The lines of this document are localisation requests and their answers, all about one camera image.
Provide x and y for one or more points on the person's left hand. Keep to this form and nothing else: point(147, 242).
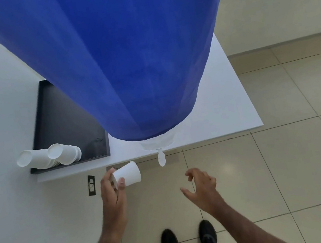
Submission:
point(112, 204)

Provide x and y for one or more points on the person's right hand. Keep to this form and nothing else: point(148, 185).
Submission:
point(205, 192)

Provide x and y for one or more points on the person's right thumb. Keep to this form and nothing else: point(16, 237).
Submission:
point(187, 193)

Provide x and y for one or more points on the person's left thumb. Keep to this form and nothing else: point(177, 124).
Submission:
point(122, 183)

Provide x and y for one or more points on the white paper cup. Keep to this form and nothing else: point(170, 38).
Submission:
point(127, 174)

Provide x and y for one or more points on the person's right forearm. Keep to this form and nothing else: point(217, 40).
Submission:
point(245, 229)

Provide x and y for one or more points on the white dispenser tap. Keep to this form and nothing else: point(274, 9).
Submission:
point(161, 158)

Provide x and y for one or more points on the person's black right shoe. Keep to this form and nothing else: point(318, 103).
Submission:
point(208, 237)

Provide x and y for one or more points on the white water dispenser base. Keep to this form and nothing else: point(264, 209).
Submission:
point(159, 143)

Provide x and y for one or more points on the stack of white paper cups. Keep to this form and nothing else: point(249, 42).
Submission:
point(34, 159)
point(66, 153)

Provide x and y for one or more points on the black tray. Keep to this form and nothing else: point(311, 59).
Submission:
point(66, 120)

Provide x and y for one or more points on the blue cloth dispenser cover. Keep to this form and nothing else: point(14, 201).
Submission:
point(116, 58)

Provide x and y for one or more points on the black wall power outlet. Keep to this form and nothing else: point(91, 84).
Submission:
point(91, 185)

